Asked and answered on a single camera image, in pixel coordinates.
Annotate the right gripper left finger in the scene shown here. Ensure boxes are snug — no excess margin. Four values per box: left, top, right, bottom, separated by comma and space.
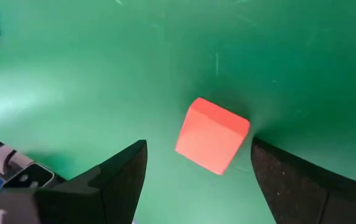
34, 139, 148, 224

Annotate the red cube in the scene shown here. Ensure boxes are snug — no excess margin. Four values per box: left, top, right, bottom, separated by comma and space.
174, 96, 251, 176

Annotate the silver-rimmed black camera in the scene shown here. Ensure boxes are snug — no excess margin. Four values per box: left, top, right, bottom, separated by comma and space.
1, 161, 56, 189

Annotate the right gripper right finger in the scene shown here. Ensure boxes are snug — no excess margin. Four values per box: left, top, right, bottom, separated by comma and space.
250, 136, 356, 224

